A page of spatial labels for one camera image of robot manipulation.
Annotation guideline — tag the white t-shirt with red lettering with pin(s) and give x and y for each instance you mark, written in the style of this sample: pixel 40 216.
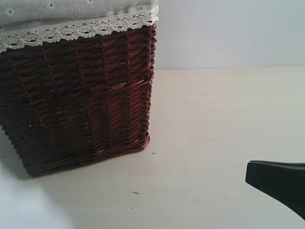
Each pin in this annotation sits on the white t-shirt with red lettering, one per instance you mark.
pixel 28 207

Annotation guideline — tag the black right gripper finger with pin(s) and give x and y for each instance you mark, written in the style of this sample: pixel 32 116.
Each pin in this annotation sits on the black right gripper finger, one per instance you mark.
pixel 284 182

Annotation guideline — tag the dark red wicker basket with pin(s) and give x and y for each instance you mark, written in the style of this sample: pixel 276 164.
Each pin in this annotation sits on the dark red wicker basket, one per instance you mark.
pixel 70 104

